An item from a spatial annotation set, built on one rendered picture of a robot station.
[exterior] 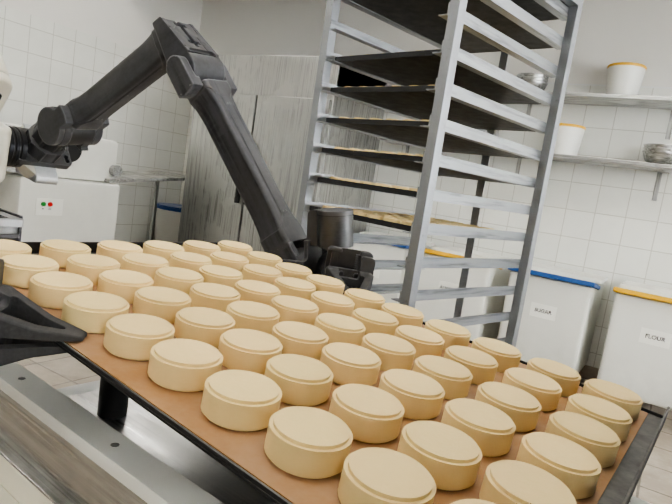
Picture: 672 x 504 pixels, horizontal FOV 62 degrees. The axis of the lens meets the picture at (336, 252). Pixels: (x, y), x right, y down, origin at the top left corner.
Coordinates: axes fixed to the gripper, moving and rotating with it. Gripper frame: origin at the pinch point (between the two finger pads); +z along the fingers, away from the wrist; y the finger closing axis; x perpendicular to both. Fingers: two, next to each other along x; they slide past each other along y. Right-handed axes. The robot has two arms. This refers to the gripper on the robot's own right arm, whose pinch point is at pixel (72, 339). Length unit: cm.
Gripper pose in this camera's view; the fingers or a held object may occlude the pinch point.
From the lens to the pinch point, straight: 47.1
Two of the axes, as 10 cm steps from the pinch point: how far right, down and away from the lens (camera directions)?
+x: -1.4, -1.7, 9.8
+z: 9.7, 1.7, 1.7
